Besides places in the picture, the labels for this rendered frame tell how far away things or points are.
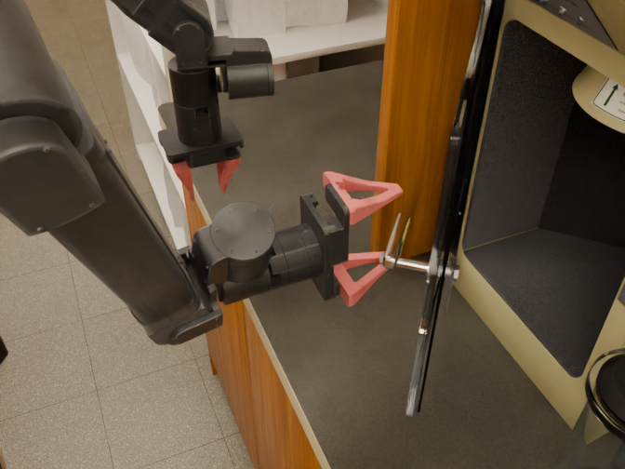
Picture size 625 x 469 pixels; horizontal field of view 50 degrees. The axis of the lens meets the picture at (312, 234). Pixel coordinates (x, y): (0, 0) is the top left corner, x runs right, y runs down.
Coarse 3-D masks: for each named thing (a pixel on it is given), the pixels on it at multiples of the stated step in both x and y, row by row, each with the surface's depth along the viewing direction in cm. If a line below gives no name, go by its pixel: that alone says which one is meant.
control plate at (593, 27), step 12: (540, 0) 62; (552, 0) 59; (564, 0) 57; (576, 0) 54; (552, 12) 63; (576, 12) 57; (588, 12) 54; (576, 24) 60; (588, 24) 57; (600, 24) 54; (600, 36) 57
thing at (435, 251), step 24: (480, 24) 68; (480, 48) 64; (456, 120) 54; (456, 144) 53; (456, 168) 59; (456, 192) 79; (432, 264) 62; (432, 288) 64; (432, 312) 79; (408, 408) 76
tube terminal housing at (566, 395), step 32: (512, 0) 73; (544, 32) 70; (576, 32) 65; (608, 64) 63; (448, 256) 102; (480, 288) 95; (512, 320) 89; (608, 320) 72; (512, 352) 92; (544, 352) 84; (544, 384) 86; (576, 384) 80; (576, 416) 82
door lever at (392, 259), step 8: (400, 216) 74; (408, 216) 74; (400, 224) 73; (408, 224) 73; (392, 232) 72; (400, 232) 72; (392, 240) 70; (400, 240) 70; (392, 248) 69; (400, 248) 69; (384, 256) 68; (392, 256) 68; (400, 256) 69; (384, 264) 68; (392, 264) 68; (400, 264) 68; (408, 264) 68; (416, 264) 68; (424, 264) 68; (424, 272) 68
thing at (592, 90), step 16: (576, 80) 73; (592, 80) 69; (608, 80) 67; (576, 96) 71; (592, 96) 68; (608, 96) 66; (624, 96) 65; (592, 112) 68; (608, 112) 66; (624, 112) 65; (624, 128) 65
